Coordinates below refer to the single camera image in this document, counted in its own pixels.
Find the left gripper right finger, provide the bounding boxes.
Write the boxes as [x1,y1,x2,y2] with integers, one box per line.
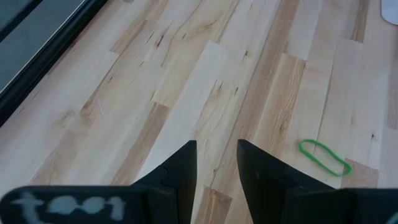
[236,139,338,224]

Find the white plastic bin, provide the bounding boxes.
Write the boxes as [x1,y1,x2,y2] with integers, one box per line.
[380,0,398,26]

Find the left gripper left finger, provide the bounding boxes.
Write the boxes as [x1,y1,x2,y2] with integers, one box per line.
[132,139,198,224]

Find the green rubber band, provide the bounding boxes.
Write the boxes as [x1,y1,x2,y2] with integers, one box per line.
[298,138,353,177]

